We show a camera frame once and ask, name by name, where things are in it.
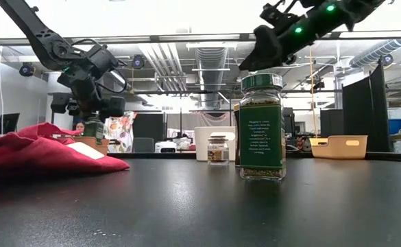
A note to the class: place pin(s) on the white round column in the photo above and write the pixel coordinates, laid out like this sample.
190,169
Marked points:
63,120

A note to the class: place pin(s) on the wide black monitor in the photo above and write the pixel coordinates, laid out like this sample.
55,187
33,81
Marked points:
289,120

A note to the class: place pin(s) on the fluorescent ceiling light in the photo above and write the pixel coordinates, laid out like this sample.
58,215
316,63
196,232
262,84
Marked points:
18,58

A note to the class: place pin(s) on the grey overhead frame bar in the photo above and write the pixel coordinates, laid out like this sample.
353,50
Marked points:
200,37

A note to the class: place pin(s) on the green oregano spice jar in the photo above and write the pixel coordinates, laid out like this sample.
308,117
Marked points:
262,137

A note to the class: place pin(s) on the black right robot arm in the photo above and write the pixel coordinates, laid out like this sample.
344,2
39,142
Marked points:
340,15

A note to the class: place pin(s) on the white plastic bin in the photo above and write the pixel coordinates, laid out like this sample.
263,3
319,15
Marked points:
202,144

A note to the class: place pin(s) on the wooden tray with jars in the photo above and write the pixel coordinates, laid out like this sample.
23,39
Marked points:
101,148

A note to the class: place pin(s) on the small black monitor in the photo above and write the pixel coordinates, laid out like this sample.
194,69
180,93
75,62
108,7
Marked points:
10,123

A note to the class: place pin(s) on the short black partition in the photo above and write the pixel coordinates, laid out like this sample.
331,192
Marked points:
332,121

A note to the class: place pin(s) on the white appliance box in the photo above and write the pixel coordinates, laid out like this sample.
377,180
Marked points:
167,147

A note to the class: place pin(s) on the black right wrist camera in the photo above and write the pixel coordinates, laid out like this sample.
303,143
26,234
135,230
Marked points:
275,15

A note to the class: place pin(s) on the yellow plastic bin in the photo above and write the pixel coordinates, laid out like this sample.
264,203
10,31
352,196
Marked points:
337,149

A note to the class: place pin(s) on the round black ceiling camera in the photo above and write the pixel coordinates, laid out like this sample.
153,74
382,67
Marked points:
138,62
387,60
27,69

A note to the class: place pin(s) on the red cloth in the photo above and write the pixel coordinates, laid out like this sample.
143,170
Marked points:
32,151

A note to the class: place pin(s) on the clear spice jar white lid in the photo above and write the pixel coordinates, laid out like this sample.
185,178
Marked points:
218,154

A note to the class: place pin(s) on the tall black partition panel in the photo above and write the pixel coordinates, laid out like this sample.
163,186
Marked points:
364,113

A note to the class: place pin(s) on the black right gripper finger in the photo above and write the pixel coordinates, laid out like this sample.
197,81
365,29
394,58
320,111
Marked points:
265,51

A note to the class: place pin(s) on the floral cloth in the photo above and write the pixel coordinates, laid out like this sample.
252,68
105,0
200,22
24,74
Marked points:
121,130

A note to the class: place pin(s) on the white ceiling light fixture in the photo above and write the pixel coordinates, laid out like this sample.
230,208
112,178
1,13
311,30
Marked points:
211,45

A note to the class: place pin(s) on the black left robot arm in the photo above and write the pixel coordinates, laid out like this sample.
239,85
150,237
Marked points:
39,32

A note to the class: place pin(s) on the blue storage bin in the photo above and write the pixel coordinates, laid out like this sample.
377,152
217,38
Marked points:
397,126

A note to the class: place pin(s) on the grey chair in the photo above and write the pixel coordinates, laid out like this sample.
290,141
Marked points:
143,145

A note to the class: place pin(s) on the silver spiral ceiling duct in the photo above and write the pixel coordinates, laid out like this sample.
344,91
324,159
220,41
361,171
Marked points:
375,51

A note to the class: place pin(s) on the grey ribbed ceiling duct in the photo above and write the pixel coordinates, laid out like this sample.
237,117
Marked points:
211,58

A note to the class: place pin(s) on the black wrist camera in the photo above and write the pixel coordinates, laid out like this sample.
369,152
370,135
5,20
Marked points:
275,15
102,56

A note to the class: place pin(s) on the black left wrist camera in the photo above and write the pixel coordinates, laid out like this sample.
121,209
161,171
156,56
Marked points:
102,56

